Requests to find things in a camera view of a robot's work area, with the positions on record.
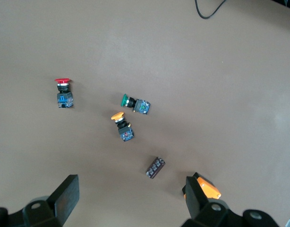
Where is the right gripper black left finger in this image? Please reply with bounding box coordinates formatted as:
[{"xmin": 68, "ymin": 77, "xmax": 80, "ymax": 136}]
[{"xmin": 22, "ymin": 174, "xmax": 80, "ymax": 227}]

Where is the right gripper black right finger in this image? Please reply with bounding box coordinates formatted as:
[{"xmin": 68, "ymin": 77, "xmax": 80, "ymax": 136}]
[{"xmin": 181, "ymin": 175, "xmax": 234, "ymax": 227}]

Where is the green push button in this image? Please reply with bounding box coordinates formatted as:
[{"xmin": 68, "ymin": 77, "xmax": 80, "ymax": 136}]
[{"xmin": 120, "ymin": 93, "xmax": 152, "ymax": 115}]

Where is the yellow push button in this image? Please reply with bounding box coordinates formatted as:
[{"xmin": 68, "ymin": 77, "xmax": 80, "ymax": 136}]
[{"xmin": 110, "ymin": 111, "xmax": 135, "ymax": 143}]

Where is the red push button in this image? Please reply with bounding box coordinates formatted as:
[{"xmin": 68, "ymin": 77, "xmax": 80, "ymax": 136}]
[{"xmin": 54, "ymin": 78, "xmax": 75, "ymax": 109}]

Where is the thin black looped cable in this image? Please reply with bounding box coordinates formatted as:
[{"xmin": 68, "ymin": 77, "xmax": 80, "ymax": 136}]
[{"xmin": 194, "ymin": 0, "xmax": 227, "ymax": 20}]

